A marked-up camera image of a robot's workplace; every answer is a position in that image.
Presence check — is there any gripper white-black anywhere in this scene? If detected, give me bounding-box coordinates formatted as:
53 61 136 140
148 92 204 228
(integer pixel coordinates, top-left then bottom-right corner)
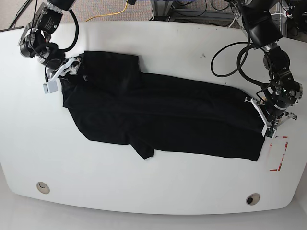
245 97 297 138
43 56 83 94

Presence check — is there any black t-shirt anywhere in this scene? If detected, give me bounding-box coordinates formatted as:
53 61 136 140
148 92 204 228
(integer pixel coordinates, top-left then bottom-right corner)
60 51 265 161

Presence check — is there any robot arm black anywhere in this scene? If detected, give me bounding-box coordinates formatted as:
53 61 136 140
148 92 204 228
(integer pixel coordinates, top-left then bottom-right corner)
223 0 303 138
18 0 82 93

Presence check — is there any red tape rectangle marking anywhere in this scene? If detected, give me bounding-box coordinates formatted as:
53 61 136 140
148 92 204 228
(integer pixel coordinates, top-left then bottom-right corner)
266 136 289 172

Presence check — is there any right table grommet hole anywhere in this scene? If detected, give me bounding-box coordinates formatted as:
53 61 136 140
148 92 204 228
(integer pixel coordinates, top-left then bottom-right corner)
246 193 261 206

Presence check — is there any table grommet hole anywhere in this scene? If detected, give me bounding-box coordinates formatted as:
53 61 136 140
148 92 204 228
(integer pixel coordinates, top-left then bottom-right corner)
246 193 261 206
36 182 50 195

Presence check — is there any left table grommet hole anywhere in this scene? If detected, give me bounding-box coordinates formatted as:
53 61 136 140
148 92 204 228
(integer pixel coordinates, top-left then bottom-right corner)
36 182 50 195

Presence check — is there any yellow cable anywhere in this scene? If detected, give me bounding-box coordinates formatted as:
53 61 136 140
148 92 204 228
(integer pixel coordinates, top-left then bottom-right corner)
85 0 128 22

